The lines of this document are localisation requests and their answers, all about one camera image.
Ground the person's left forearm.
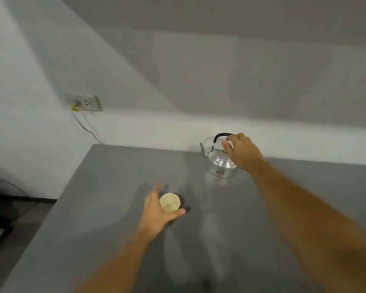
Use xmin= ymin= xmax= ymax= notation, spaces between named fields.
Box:
xmin=75 ymin=229 xmax=151 ymax=293

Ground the grey cable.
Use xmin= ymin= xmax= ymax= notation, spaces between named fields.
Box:
xmin=73 ymin=110 xmax=103 ymax=145

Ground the person's left hand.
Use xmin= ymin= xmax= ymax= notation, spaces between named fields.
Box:
xmin=137 ymin=184 xmax=186 ymax=240

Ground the silver wall socket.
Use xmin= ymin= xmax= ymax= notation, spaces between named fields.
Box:
xmin=68 ymin=95 xmax=102 ymax=112

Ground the person's right hand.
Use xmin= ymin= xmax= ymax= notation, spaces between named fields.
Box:
xmin=221 ymin=133 xmax=264 ymax=173

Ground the small cream cup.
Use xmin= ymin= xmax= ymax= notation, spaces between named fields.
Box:
xmin=159 ymin=193 xmax=185 ymax=213

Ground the silver metal kettle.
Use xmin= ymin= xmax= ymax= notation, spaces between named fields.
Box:
xmin=199 ymin=133 xmax=239 ymax=179

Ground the person's right forearm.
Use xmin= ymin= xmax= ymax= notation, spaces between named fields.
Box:
xmin=247 ymin=159 xmax=366 ymax=293

